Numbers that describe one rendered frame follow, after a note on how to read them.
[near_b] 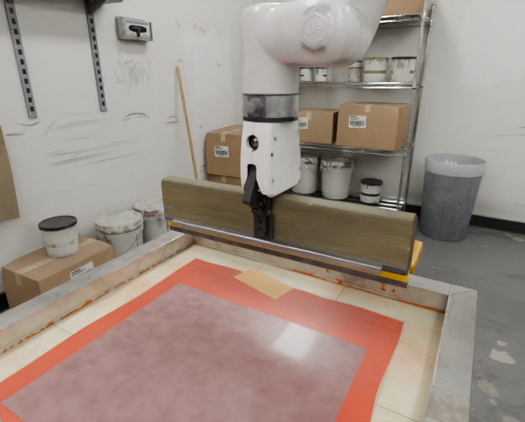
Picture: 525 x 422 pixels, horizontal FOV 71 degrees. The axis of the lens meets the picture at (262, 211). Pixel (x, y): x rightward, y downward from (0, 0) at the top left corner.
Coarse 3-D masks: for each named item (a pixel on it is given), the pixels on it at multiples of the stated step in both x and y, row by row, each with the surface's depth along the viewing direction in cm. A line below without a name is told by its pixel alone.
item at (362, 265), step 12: (192, 228) 60; (204, 228) 59; (216, 228) 59; (240, 240) 56; (252, 240) 55; (264, 240) 54; (276, 240) 54; (288, 252) 52; (300, 252) 51; (312, 252) 50; (324, 252) 50; (336, 264) 49; (348, 264) 48; (360, 264) 47; (372, 264) 47
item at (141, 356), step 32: (160, 288) 65; (192, 288) 65; (224, 288) 65; (96, 320) 57; (128, 320) 57; (160, 320) 57; (192, 320) 57; (224, 320) 57; (64, 352) 50; (96, 352) 50; (128, 352) 50; (160, 352) 50; (192, 352) 50; (0, 384) 45; (32, 384) 45; (64, 384) 45; (96, 384) 45; (128, 384) 45; (160, 384) 45; (0, 416) 41; (32, 416) 41; (64, 416) 41; (96, 416) 41; (128, 416) 41
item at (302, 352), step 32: (256, 320) 57; (288, 320) 57; (320, 320) 57; (352, 320) 57; (384, 320) 57; (224, 352) 50; (256, 352) 50; (288, 352) 50; (320, 352) 50; (352, 352) 50; (384, 352) 50; (192, 384) 45; (224, 384) 45; (256, 384) 45; (288, 384) 45; (320, 384) 45; (352, 384) 45; (160, 416) 41; (192, 416) 41; (224, 416) 41; (256, 416) 41; (288, 416) 41; (320, 416) 41; (352, 416) 41
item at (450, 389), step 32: (128, 256) 69; (160, 256) 73; (256, 256) 74; (64, 288) 59; (96, 288) 61; (384, 288) 62; (416, 288) 59; (448, 288) 59; (0, 320) 51; (32, 320) 53; (448, 320) 51; (0, 352) 50; (448, 352) 45; (448, 384) 40; (448, 416) 37
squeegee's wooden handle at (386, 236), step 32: (192, 192) 60; (224, 192) 56; (224, 224) 58; (288, 224) 52; (320, 224) 50; (352, 224) 47; (384, 224) 45; (416, 224) 46; (352, 256) 49; (384, 256) 46
